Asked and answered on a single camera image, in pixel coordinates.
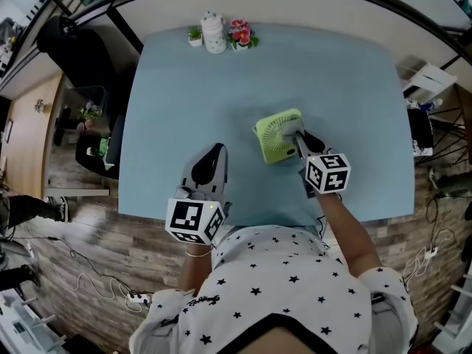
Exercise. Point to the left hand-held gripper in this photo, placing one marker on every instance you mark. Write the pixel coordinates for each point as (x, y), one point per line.
(188, 216)

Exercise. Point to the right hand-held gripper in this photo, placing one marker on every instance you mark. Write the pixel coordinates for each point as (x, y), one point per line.
(328, 173)

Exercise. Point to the grey cloth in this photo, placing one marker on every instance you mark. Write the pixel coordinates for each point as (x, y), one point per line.
(289, 131)

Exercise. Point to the green small desk fan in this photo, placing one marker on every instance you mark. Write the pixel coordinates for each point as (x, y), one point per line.
(269, 138)

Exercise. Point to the person's left forearm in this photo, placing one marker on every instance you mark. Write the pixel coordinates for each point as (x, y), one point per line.
(193, 267)

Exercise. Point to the person's right forearm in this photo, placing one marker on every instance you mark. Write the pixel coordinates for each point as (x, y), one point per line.
(343, 231)

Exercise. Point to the light wooden desk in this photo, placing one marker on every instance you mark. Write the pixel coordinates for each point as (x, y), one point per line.
(26, 142)

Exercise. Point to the black white patterned bag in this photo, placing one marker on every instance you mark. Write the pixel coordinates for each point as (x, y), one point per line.
(420, 131)

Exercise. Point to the white star-print shirt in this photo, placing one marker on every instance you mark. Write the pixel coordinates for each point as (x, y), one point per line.
(276, 278)

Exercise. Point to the pink flower pot plant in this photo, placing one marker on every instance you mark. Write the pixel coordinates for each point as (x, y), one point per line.
(241, 35)

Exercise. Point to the white slatted chair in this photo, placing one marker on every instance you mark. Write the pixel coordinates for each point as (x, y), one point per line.
(429, 79)

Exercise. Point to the small green potted plant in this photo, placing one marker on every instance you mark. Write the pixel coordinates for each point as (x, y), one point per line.
(195, 37)

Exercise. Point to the white power strip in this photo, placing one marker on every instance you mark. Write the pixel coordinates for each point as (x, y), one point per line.
(138, 298)
(431, 253)

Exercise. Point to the white patterned bottle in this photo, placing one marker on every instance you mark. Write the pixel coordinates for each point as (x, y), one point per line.
(214, 31)

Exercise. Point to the black office chair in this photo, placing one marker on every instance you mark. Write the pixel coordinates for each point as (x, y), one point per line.
(85, 61)

